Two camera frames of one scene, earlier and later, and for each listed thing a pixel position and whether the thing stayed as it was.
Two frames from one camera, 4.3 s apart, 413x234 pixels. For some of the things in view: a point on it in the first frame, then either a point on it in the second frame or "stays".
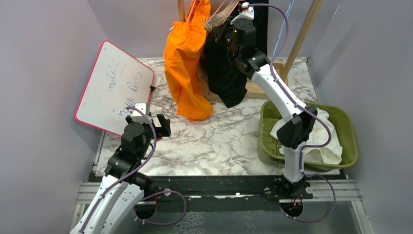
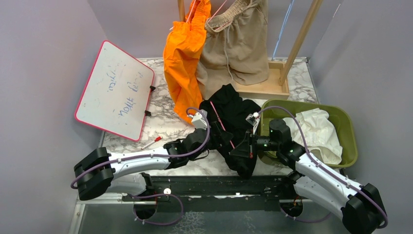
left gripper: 164,130 to 222,137
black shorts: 227,79 to 230,110
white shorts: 323,143 stays
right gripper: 228,28 to 243,148
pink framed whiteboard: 117,82 stays
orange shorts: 184,42 stays
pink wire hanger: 214,13 to 221,123
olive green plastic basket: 343,121 stays
